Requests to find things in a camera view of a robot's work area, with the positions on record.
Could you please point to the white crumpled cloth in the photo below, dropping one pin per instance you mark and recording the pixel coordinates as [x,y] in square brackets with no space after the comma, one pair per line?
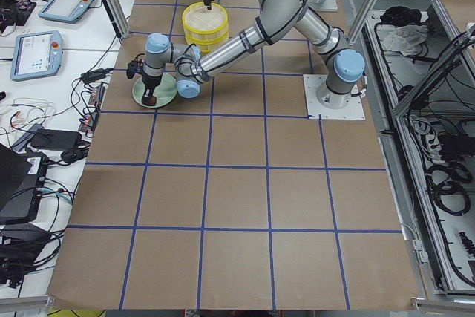
[406,40]

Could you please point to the brown steamed bun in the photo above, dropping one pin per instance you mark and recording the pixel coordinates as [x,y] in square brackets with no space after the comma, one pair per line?
[149,101]

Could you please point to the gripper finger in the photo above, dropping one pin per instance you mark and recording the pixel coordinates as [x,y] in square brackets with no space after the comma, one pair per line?
[149,92]

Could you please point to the black laptop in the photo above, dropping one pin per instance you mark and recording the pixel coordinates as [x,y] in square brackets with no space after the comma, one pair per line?
[22,177]

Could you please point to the blue teach pendant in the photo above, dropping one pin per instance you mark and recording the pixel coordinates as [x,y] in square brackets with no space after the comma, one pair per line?
[67,11]
[36,55]

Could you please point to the yellow steamer layer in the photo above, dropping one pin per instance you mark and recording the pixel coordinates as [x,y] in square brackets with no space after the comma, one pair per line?
[207,42]
[198,19]

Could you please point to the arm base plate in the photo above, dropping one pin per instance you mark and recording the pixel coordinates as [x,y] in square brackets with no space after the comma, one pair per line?
[322,104]
[326,6]

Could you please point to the near blue teach pendant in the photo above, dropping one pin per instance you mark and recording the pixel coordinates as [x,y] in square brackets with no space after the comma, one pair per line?
[36,55]

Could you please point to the far blue teach pendant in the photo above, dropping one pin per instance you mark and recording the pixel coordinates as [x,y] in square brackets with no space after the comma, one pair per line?
[67,11]

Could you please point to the light green plate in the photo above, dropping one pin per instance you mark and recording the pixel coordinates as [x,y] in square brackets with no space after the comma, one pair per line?
[164,93]

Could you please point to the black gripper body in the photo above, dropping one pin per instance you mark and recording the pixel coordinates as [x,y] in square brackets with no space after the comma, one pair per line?
[151,82]

